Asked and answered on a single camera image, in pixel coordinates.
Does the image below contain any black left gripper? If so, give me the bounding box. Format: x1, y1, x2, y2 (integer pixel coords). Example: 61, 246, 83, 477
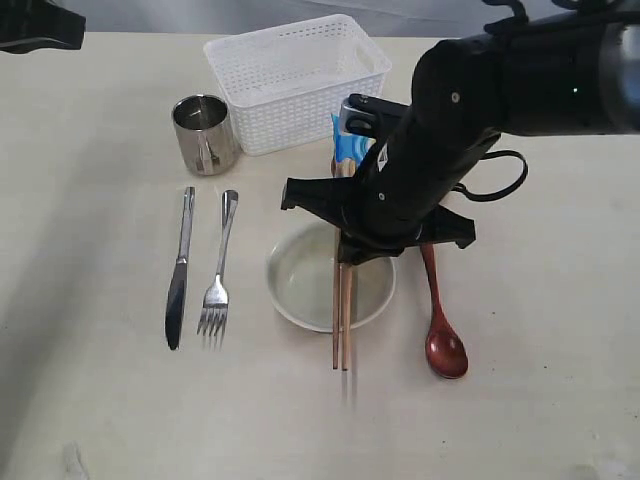
1, 0, 86, 53

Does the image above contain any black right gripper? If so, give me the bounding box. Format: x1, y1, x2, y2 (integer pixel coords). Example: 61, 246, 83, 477
280, 114, 477, 266

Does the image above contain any white ceramic bowl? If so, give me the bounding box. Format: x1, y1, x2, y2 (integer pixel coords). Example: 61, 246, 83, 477
266, 222, 397, 334

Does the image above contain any blue Lay's chips bag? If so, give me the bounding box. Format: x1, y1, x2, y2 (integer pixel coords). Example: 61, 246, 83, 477
332, 115, 374, 178

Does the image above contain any silver metal fork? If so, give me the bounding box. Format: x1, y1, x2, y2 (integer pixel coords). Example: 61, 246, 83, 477
197, 189, 239, 342

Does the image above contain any brown wooden spoon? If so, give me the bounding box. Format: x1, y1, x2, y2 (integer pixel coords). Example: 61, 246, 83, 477
420, 244, 469, 379

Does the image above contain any shiny steel cup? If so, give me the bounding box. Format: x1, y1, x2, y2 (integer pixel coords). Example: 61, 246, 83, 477
171, 94, 240, 176

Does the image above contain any silver metal knife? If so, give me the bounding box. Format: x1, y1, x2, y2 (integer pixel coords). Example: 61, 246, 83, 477
165, 186, 195, 350

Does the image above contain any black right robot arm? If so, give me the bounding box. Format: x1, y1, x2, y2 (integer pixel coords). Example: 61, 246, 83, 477
281, 1, 639, 265

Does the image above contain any white perforated plastic basket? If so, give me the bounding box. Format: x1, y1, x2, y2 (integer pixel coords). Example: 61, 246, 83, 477
203, 14, 392, 156

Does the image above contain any grey backdrop curtain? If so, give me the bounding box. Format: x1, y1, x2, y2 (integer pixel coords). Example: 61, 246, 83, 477
57, 0, 512, 38

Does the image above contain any black cable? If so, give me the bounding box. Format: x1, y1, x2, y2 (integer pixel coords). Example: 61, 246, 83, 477
449, 149, 529, 203

